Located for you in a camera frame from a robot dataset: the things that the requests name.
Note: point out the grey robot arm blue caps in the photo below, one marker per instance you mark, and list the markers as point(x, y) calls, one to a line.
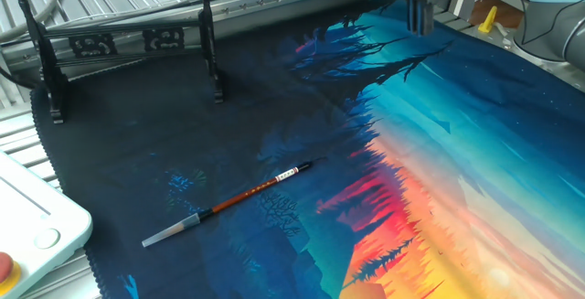
point(548, 20)

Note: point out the white teach pendant red button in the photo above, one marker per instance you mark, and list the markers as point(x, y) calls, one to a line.
point(36, 216)

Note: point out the yellow plastic clip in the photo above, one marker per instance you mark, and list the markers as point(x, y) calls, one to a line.
point(488, 22)

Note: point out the colourful sunset landscape mat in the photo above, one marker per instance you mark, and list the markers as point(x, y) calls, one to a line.
point(320, 152)

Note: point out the aluminium frame post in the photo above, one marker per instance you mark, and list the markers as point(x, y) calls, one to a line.
point(461, 4)

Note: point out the brown calligraphy brush clear cap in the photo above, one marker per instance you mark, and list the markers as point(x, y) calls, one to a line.
point(247, 194)

